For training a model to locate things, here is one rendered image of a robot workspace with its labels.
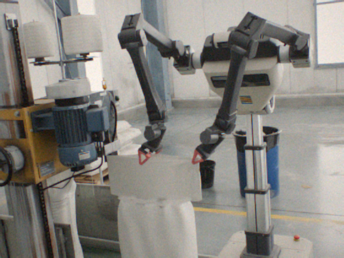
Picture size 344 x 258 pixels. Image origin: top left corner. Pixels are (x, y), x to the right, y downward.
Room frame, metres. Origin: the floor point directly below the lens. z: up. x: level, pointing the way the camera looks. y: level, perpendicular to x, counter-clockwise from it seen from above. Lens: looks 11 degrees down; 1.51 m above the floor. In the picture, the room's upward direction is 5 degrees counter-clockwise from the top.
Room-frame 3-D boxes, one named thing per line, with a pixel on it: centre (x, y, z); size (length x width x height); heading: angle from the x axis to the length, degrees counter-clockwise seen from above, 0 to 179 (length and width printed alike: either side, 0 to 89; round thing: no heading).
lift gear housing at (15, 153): (1.62, 0.67, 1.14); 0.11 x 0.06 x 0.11; 63
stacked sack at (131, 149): (5.41, 0.74, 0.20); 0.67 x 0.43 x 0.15; 153
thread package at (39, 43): (1.91, 0.58, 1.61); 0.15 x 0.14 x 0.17; 63
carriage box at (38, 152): (1.79, 0.61, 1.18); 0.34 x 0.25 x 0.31; 153
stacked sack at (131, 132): (5.40, 0.76, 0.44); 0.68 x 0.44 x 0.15; 153
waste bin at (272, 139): (3.97, -0.82, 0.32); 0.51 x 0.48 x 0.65; 153
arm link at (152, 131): (1.82, 0.08, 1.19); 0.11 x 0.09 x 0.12; 154
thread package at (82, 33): (1.79, 0.35, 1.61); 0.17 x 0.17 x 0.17
